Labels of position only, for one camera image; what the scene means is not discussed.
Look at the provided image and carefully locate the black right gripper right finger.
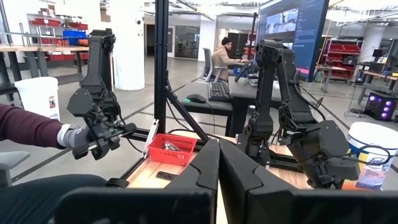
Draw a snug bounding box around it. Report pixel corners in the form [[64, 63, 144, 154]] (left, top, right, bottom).
[[219, 139, 299, 224]]

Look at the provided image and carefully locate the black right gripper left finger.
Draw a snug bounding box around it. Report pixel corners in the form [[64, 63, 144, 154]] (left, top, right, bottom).
[[164, 139, 220, 200]]

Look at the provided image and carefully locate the bagged silver nail clipper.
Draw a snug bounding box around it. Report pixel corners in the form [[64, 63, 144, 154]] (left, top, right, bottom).
[[161, 141, 182, 152]]

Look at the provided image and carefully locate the person's forearm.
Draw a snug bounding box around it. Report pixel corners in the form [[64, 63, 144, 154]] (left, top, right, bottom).
[[0, 104, 65, 149]]

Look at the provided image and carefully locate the red plastic basket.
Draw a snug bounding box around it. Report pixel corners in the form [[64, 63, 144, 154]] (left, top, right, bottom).
[[147, 133, 198, 167]]

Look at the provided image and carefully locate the bagged black comb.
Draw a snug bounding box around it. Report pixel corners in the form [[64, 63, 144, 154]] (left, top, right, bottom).
[[155, 170, 180, 182]]

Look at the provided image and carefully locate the black diagonal rig brace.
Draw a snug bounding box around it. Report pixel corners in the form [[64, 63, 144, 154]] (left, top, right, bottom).
[[164, 79, 210, 144]]

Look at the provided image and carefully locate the wipes canister with yellow label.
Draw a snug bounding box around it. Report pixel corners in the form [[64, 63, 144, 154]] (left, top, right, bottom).
[[346, 121, 398, 190]]

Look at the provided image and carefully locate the black computer mouse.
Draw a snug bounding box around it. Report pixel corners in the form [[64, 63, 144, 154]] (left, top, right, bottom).
[[185, 93, 208, 104]]

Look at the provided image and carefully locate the black keyboard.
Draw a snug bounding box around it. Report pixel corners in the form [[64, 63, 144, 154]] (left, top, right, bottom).
[[207, 80, 231, 103]]

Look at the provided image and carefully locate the black desk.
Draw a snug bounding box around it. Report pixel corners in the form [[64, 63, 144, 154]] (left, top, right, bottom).
[[182, 76, 284, 138]]

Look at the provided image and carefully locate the black computer with blue lights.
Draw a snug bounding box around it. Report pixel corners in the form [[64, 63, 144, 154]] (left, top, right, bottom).
[[363, 91, 398, 122]]

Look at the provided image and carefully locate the grey office chair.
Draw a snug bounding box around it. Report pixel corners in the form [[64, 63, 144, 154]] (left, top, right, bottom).
[[201, 47, 227, 83]]

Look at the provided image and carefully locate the person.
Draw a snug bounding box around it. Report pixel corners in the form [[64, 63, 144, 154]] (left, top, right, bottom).
[[211, 36, 250, 82]]

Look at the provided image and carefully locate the wooden workbench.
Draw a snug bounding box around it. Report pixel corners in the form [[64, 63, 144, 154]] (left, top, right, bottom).
[[357, 70, 398, 105], [0, 45, 90, 82]]

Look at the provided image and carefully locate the shelf with red bins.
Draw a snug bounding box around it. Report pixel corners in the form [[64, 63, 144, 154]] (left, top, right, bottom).
[[27, 14, 90, 62], [323, 37, 364, 81]]

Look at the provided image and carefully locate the person's hand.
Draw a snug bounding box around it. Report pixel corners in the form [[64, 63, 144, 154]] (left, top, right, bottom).
[[57, 123, 94, 149]]

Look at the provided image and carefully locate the grey monitor with blue screen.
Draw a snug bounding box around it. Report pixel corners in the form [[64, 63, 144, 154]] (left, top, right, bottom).
[[254, 0, 330, 82]]

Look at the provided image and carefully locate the white building pillar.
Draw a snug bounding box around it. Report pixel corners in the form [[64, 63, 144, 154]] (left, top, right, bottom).
[[361, 24, 387, 55], [110, 0, 146, 91]]

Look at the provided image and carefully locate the person's leg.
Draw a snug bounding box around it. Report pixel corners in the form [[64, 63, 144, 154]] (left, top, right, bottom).
[[0, 174, 108, 224]]

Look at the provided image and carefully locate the white trash bin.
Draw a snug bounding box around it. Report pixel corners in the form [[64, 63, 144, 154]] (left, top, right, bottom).
[[14, 77, 60, 121]]

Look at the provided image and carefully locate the blue storage bin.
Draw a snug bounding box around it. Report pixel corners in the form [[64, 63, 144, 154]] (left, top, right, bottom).
[[62, 29, 88, 47]]

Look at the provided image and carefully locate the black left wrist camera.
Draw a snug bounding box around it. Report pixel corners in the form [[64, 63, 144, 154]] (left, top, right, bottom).
[[323, 155, 361, 182]]

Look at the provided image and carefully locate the silver aluminium bracket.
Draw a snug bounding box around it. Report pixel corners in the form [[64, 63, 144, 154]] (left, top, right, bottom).
[[142, 119, 159, 159]]

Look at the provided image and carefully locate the black rig upright post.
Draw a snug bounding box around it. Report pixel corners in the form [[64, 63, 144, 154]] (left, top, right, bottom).
[[154, 0, 170, 134]]

